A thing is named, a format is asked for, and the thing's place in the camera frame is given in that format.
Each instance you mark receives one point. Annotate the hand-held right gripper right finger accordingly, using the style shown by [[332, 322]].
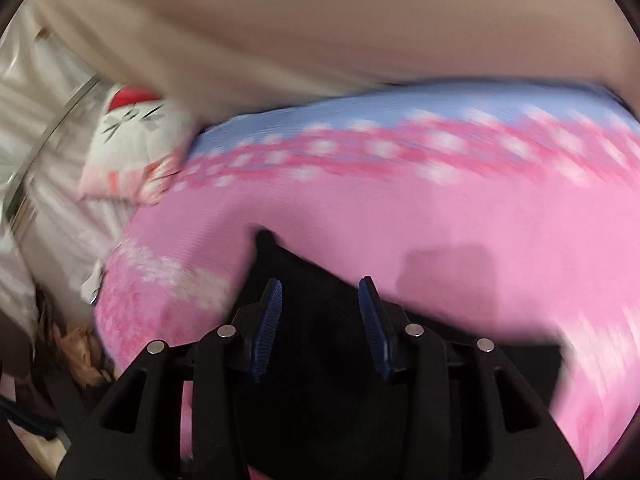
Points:
[[377, 332]]

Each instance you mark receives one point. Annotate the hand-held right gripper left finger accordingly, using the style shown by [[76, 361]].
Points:
[[265, 330]]

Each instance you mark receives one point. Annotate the black pants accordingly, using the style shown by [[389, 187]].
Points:
[[320, 320]]

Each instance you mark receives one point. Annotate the pink floral blanket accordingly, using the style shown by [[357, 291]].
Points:
[[400, 210]]

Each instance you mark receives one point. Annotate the brown fuzzy object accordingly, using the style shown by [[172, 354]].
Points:
[[82, 355]]

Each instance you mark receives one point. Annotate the white cat print pillow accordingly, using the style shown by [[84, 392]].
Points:
[[135, 150]]

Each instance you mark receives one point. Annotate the white curtain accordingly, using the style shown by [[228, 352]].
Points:
[[55, 200]]

